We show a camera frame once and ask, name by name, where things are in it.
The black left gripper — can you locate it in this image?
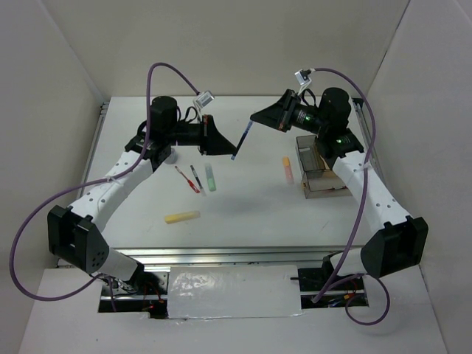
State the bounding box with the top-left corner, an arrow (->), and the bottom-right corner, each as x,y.
166,115 -> 237,156

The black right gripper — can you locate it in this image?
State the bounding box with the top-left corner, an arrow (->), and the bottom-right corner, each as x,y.
250,88 -> 328,135

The blue gel pen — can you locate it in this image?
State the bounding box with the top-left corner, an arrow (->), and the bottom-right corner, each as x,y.
231,120 -> 253,161

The red gel pen horizontal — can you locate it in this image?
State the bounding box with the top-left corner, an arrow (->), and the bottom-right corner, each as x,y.
320,186 -> 349,192

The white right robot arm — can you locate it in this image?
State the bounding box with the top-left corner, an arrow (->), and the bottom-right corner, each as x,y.
250,88 -> 428,289

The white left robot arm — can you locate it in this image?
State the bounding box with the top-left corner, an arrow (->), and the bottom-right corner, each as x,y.
47,96 -> 236,294

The green highlighter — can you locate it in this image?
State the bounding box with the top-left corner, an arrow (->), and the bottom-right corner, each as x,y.
205,163 -> 217,192

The black red pen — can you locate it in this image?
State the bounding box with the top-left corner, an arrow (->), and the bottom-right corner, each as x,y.
190,164 -> 206,196

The red pen angled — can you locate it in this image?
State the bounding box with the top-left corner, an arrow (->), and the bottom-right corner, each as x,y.
175,166 -> 200,194

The orange pink highlighter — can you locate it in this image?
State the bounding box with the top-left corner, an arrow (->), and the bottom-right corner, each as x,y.
282,156 -> 294,184

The smoky plastic desk organizer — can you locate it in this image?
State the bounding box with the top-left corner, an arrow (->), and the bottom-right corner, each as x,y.
296,135 -> 351,199

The yellow highlighter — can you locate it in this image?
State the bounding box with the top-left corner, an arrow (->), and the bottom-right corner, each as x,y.
164,211 -> 201,224

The white front cover plate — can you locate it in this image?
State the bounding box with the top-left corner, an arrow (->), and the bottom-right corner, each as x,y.
167,265 -> 302,319

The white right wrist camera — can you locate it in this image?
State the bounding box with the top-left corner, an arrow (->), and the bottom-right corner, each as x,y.
294,69 -> 313,90

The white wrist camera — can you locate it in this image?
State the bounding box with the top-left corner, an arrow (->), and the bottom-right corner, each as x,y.
294,69 -> 313,90
193,91 -> 215,111

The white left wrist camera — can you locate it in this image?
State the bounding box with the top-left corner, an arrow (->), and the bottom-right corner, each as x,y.
193,91 -> 215,111

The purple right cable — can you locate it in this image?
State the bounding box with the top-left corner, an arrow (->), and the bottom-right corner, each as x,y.
309,67 -> 391,325

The purple cable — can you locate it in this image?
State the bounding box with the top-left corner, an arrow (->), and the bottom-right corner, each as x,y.
309,67 -> 391,325
9,63 -> 202,313

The right side aluminium rail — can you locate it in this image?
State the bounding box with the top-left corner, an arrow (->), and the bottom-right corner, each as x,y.
352,98 -> 384,181

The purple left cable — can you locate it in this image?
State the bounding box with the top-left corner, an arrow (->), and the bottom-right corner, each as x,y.
9,63 -> 202,313

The aluminium table edge rail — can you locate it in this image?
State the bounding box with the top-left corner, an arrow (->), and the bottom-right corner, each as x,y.
118,246 -> 335,266

